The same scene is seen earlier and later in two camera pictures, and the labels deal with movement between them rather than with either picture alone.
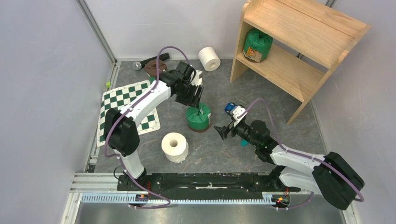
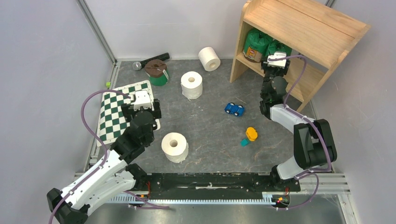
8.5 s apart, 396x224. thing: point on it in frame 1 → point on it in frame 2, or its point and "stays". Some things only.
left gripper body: [187, 95] → [129, 111]
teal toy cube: [243, 143] stays
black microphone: [138, 66] stays
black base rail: [207, 186] stays
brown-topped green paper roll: [151, 67] stays
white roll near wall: [208, 59] stays
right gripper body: [231, 131] → [265, 68]
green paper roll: [258, 45] stays
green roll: [198, 119] → [274, 46]
